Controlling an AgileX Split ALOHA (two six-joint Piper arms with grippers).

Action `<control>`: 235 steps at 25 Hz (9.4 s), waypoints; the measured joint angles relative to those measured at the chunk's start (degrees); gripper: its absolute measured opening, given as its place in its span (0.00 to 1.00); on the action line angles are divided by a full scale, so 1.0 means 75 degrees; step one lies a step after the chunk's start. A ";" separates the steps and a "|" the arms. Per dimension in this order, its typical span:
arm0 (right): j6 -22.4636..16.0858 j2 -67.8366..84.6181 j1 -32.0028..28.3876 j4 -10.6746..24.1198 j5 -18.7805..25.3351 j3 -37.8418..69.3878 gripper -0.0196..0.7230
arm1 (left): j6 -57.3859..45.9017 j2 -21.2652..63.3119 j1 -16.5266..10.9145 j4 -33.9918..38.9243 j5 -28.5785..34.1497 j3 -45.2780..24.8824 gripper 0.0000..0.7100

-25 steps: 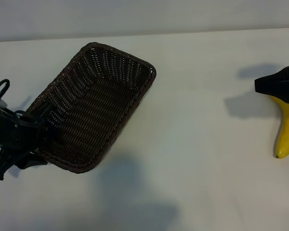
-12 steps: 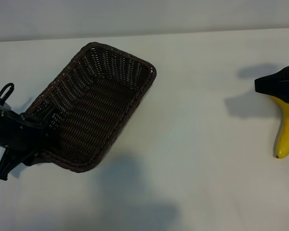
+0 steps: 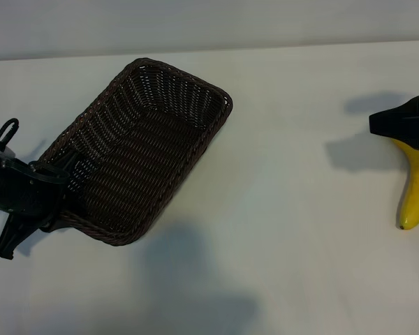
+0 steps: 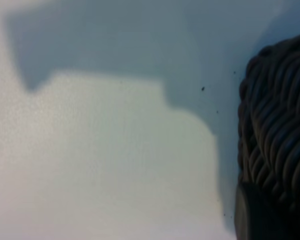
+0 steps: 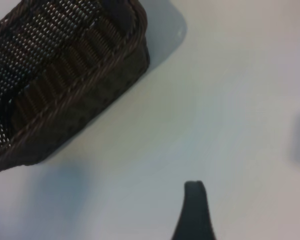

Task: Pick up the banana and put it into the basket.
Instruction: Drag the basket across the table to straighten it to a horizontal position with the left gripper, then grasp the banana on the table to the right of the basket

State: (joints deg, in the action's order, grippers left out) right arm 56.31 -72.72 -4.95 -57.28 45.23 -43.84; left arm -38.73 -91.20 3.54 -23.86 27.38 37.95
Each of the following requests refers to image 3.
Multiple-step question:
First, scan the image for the dark brown wicker basket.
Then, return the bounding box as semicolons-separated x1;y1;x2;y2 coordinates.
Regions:
38;57;234;247

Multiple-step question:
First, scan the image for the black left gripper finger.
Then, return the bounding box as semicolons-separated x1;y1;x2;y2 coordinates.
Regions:
55;152;89;197
0;212;52;261

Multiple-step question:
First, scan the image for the black cable loop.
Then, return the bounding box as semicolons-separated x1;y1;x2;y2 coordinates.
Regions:
0;118;20;151

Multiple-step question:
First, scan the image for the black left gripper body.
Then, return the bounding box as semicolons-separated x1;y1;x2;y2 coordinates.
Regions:
0;158;71;224

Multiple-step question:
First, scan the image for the yellow banana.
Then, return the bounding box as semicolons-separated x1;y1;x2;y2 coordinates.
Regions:
390;137;419;231

